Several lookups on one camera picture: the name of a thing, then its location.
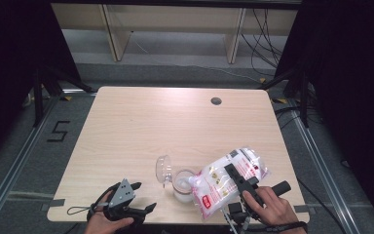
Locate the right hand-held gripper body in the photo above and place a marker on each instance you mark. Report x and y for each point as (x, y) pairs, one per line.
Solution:
(249, 183)

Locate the grey tape strip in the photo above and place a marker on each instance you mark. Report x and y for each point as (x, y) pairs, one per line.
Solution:
(53, 204)
(304, 209)

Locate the clear bag with red label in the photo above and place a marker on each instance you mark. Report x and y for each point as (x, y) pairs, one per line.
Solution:
(220, 185)

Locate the person's right hand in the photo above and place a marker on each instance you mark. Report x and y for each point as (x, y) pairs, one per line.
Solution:
(272, 209)

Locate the yellow black tape piece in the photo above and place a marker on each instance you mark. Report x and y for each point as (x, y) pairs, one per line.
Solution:
(66, 97)
(280, 100)
(262, 79)

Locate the clear glass jar lid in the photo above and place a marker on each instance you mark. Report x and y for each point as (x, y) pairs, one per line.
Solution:
(163, 169)

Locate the black wrist band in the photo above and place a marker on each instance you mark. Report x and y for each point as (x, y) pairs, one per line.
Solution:
(289, 225)

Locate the clear glass jar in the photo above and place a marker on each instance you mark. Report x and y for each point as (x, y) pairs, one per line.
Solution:
(182, 188)

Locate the metal floor rail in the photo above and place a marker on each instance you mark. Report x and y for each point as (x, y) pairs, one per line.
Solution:
(16, 159)
(324, 175)

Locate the person's left hand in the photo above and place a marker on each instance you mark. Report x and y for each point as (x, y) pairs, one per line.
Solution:
(100, 225)

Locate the light wooden shelf unit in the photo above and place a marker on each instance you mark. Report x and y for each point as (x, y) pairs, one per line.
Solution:
(175, 19)

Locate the black metal stand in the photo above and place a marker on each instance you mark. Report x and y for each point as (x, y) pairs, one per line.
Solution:
(45, 87)
(300, 94)

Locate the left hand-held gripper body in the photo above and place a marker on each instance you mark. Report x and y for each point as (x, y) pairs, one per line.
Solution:
(122, 194)

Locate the black curtain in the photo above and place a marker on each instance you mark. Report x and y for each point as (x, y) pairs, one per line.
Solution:
(354, 81)
(9, 65)

